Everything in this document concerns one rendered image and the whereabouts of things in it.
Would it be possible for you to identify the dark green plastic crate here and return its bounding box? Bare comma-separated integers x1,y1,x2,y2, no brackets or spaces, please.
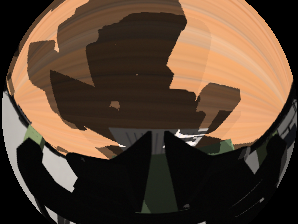
141,139,234,213

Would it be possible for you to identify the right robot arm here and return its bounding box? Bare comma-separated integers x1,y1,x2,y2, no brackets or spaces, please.
34,197,70,224

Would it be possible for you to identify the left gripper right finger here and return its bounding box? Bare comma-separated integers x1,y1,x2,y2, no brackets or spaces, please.
164,131,251,211

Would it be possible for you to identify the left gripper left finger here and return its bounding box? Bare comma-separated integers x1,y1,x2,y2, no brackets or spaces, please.
66,131,152,213

